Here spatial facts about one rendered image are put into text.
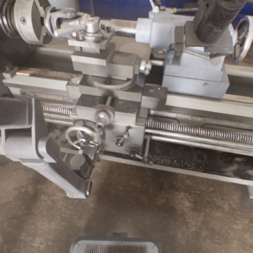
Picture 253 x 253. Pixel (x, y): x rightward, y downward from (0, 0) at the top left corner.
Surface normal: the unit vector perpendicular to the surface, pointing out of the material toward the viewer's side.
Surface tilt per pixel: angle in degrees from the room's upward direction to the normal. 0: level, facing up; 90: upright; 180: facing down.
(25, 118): 76
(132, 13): 90
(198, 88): 90
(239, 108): 36
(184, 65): 66
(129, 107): 0
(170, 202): 0
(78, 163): 6
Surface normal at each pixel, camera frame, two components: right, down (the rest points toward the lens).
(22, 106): 0.94, -0.04
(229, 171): 0.02, -0.65
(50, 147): 0.99, 0.00
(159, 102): -0.19, 0.75
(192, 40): 0.00, -0.18
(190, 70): -0.16, 0.35
